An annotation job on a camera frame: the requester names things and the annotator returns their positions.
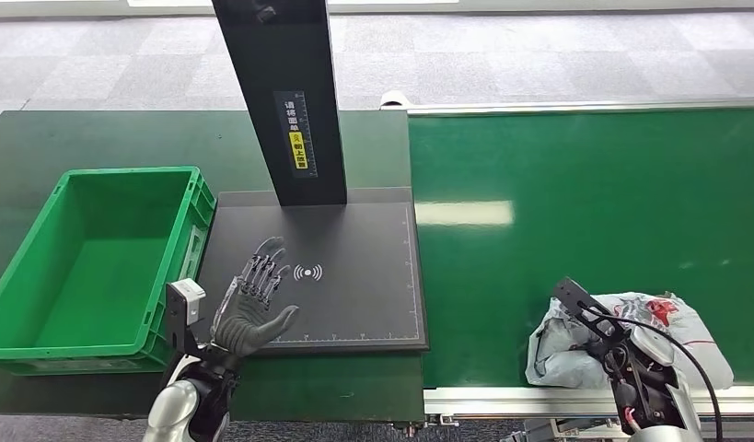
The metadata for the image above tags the aluminium conveyor side rail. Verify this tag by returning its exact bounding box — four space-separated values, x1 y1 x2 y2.
423 385 754 442
379 89 754 116

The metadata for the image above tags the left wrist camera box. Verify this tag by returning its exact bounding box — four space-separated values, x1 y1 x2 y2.
165 278 207 358

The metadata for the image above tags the green conveyor belt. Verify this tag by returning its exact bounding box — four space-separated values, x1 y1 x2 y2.
407 108 754 390

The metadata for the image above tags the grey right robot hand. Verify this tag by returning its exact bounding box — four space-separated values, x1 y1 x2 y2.
570 338 610 368

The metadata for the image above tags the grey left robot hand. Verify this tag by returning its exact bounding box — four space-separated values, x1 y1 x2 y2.
210 236 300 358

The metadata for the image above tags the black yellow label sticker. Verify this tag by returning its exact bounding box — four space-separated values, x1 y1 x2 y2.
273 90 319 180

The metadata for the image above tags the green plastic crate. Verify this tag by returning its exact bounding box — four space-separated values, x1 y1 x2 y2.
0 166 217 377

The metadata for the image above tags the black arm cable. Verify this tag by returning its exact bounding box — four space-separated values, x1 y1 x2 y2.
580 305 724 442

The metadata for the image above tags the grey poly mailer package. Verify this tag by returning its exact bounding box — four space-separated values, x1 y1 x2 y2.
525 291 736 391

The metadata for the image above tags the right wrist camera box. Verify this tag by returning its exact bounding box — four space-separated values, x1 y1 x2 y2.
553 277 629 344

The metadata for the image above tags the black inbound scanner machine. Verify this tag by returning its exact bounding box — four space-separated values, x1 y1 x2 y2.
193 0 430 355

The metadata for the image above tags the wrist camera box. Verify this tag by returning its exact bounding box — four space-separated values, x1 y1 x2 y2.
553 277 629 344
165 278 207 358

